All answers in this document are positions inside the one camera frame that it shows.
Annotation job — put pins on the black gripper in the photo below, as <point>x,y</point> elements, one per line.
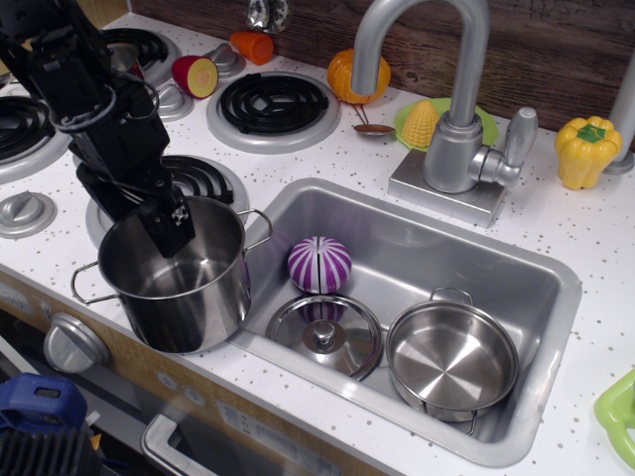
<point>120,139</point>

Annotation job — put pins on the tall steel pot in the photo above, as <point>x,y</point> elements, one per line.
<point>191,301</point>

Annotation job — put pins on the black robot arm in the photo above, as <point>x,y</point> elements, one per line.
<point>43,41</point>

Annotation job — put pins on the front right stove burner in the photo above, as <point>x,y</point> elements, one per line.
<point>195,176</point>

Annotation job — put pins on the back right stove burner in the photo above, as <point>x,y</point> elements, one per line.
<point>272,113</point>

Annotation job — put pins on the front left stove burner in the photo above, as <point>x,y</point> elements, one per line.
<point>29,140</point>

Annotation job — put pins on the steel pot lid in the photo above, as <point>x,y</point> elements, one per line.
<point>336,331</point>

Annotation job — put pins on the silver knob centre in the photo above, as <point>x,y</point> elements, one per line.
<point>174,104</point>

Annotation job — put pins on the silver knob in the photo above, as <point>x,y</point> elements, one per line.
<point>227,61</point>
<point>26,214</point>
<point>174,104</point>

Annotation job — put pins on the silver knob front left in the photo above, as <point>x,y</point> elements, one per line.
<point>26,214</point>

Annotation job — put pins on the red yellow halved fruit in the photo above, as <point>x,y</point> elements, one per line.
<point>195,75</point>

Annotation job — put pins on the purple white striped onion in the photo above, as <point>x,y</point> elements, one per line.
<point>319,265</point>

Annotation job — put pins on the silver oven dial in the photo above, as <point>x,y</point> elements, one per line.
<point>71,347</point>

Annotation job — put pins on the silver knob back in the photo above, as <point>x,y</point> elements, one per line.
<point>227,61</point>

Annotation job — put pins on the orange toy carrot piece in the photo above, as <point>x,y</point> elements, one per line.
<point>256,47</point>

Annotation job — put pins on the small brown spoon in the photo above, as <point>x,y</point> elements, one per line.
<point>366,127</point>

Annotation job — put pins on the steel sink basin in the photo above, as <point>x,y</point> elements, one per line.
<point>398,258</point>

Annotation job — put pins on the orange toy pumpkin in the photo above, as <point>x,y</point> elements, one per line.
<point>339,77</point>

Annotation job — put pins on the shiny foil object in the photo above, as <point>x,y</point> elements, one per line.
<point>268,16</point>

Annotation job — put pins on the yellow toy corn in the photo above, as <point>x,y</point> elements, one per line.
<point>420,124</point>

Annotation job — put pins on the silver toy faucet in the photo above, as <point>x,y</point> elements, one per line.
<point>458,175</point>

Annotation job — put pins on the shallow steel pan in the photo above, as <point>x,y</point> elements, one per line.
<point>449,359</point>

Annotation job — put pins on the yellow toy bell pepper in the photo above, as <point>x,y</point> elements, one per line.
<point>585,147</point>

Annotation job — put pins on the light green plastic object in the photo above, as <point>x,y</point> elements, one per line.
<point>614,410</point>

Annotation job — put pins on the silver oven door handle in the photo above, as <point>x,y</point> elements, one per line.
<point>183,446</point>

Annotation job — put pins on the grey post right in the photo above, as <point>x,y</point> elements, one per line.
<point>622,112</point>

